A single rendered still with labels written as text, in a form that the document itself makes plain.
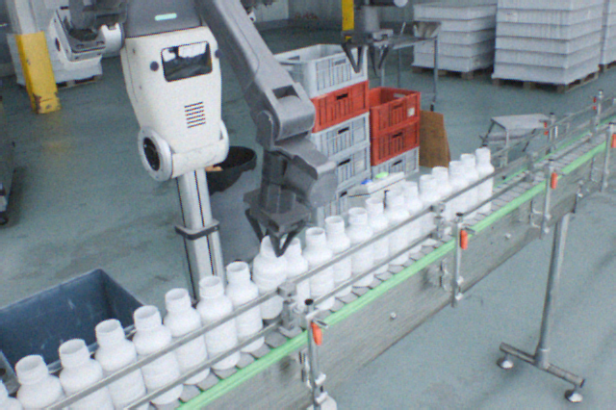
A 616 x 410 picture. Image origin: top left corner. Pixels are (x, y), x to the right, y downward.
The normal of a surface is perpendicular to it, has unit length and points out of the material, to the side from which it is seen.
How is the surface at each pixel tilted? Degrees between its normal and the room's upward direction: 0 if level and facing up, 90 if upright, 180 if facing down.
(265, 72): 48
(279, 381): 90
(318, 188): 105
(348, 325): 90
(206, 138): 90
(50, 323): 90
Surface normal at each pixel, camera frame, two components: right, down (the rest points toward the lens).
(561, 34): -0.71, 0.32
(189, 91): 0.68, 0.26
